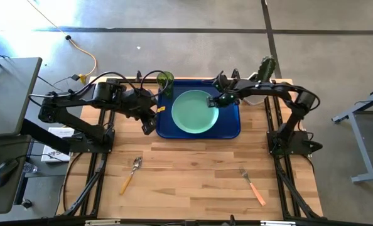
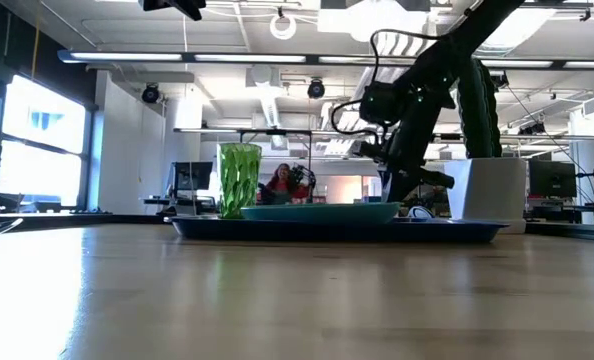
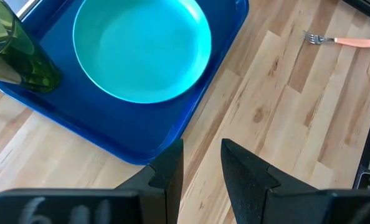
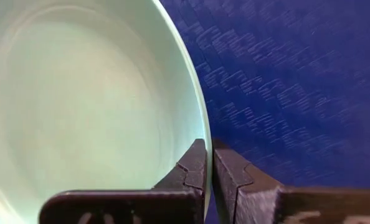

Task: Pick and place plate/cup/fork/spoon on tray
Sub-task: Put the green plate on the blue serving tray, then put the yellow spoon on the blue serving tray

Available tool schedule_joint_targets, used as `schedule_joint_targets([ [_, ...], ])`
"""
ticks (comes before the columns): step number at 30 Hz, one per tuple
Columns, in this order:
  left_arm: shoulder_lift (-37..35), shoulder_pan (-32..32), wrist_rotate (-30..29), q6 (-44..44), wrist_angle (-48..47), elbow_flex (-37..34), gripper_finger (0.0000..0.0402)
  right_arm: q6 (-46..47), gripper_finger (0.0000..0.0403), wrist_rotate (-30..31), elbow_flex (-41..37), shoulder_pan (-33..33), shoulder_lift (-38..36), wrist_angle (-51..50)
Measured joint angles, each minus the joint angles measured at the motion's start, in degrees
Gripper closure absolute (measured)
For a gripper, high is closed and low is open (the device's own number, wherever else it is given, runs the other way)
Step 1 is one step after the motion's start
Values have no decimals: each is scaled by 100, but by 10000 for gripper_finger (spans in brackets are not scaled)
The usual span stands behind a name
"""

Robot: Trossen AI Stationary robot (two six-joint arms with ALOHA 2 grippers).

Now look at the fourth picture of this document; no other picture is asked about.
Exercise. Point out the blue plastic tray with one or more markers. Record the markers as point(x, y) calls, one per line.
point(297, 77)

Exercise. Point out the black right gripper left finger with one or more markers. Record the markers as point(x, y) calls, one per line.
point(141, 208)

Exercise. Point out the mint green round plate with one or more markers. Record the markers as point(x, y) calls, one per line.
point(79, 93)

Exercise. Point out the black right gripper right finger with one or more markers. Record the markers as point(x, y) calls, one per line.
point(266, 205)

